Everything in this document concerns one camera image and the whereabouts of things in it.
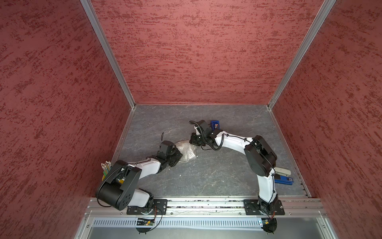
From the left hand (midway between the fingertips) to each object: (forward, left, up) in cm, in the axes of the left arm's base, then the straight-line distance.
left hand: (183, 156), depth 91 cm
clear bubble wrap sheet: (+3, -3, +4) cm, 5 cm away
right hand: (+7, -3, +4) cm, 9 cm away
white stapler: (-10, -58, +2) cm, 59 cm away
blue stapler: (-14, -58, +1) cm, 60 cm away
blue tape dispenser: (+22, -21, +5) cm, 31 cm away
